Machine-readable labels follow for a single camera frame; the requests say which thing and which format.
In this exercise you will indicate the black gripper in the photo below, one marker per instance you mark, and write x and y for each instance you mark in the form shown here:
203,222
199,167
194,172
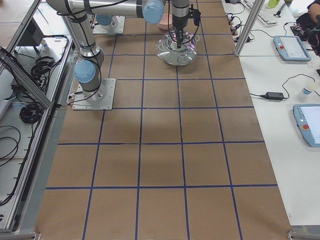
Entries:
179,23

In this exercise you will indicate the glass pot lid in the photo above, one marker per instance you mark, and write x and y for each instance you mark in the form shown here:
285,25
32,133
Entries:
175,47

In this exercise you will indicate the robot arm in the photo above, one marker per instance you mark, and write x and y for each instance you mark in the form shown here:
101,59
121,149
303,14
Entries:
88,70
107,22

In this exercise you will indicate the light green steel pot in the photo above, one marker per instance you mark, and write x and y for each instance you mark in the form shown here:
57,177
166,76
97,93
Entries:
186,56

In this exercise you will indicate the pink bowl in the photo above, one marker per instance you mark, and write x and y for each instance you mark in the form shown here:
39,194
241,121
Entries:
166,22

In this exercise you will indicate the white keyboard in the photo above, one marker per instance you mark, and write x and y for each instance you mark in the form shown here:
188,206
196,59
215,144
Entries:
264,17

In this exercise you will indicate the green bottle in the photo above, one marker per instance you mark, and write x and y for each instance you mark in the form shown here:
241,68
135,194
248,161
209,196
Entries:
272,3

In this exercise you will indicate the black power adapter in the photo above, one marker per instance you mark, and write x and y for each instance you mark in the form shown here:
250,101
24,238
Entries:
274,96

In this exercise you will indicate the upper teach pendant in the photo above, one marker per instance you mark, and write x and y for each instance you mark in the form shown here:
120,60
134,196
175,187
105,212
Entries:
291,48

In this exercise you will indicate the teach pendant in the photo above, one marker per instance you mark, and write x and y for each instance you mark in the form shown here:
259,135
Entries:
291,48
307,118

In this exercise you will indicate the white paper cup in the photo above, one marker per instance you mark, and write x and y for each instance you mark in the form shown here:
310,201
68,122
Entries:
310,88

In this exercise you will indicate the lower teach pendant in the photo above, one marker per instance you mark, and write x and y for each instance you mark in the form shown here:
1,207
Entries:
307,118

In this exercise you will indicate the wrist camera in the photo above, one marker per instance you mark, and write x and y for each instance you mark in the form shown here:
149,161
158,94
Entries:
194,14

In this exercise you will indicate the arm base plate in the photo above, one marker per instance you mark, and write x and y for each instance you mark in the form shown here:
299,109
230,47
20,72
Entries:
102,100
98,30

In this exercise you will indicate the aluminium frame post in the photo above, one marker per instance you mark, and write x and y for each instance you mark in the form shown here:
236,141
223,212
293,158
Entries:
252,17

